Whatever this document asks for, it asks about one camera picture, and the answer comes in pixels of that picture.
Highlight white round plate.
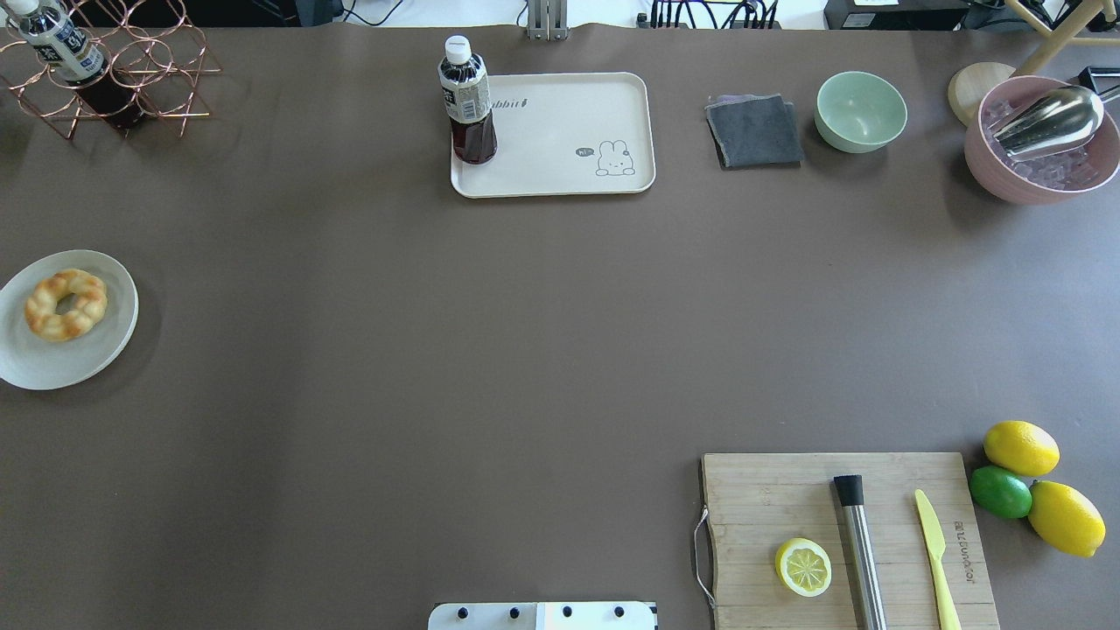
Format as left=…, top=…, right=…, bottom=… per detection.
left=1, top=248, right=137, bottom=390

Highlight glazed ring donut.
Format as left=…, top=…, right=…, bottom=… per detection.
left=24, top=268, right=109, bottom=342

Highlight cream rabbit tray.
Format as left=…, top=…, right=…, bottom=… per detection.
left=451, top=72, right=656, bottom=200

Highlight dark tea bottle on tray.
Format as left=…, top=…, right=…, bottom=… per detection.
left=437, top=35, right=497, bottom=165

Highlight grey folded cloth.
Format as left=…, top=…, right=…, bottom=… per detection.
left=704, top=94, right=804, bottom=169

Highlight bamboo cutting board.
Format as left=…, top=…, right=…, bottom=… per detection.
left=703, top=453, right=1000, bottom=629

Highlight steel muddler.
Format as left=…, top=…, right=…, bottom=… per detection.
left=833, top=474, right=888, bottom=629

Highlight half lemon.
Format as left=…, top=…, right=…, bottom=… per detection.
left=773, top=537, right=832, bottom=597

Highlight mint green bowl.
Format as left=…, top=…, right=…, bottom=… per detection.
left=815, top=71, right=908, bottom=154

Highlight yellow plastic knife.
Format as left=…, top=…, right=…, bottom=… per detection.
left=913, top=489, right=963, bottom=629

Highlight round wooden stand base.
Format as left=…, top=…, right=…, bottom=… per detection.
left=948, top=61, right=1015, bottom=127

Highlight green lime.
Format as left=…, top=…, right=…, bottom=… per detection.
left=969, top=465, right=1033, bottom=519

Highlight upper yellow lemon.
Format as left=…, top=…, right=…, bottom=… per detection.
left=983, top=420, right=1061, bottom=476

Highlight yellow lemon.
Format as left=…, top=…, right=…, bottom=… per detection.
left=983, top=420, right=1061, bottom=476
left=1027, top=481, right=1107, bottom=557

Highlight pink bowl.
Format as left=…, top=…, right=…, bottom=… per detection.
left=964, top=76, right=1117, bottom=205

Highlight clear ice cubes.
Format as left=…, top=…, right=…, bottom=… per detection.
left=979, top=99, right=1103, bottom=191

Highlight steel ice scoop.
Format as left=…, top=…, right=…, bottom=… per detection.
left=993, top=85, right=1105, bottom=161

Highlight lower yellow lemon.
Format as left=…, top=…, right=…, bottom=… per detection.
left=1027, top=481, right=1107, bottom=557

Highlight dark tea bottle in rack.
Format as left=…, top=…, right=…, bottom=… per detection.
left=4, top=1, right=144, bottom=130

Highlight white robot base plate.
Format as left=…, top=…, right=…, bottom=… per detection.
left=427, top=599, right=659, bottom=629

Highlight copper wire bottle rack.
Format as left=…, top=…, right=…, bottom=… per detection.
left=3, top=1, right=221, bottom=140

